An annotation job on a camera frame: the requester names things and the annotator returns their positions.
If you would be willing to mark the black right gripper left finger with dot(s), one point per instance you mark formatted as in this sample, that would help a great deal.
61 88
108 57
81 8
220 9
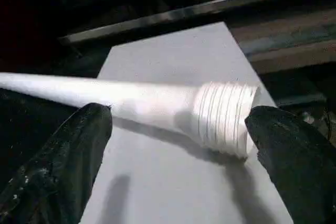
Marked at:
58 171

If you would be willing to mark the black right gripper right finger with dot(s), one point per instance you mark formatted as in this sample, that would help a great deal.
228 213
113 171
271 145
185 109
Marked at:
304 171

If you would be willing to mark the white plastic table leg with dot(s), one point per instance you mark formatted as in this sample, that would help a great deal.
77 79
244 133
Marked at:
157 106

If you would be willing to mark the white flat panel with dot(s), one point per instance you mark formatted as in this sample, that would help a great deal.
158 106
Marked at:
173 187

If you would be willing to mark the dark horizontal rail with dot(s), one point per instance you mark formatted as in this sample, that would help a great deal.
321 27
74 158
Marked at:
184 11

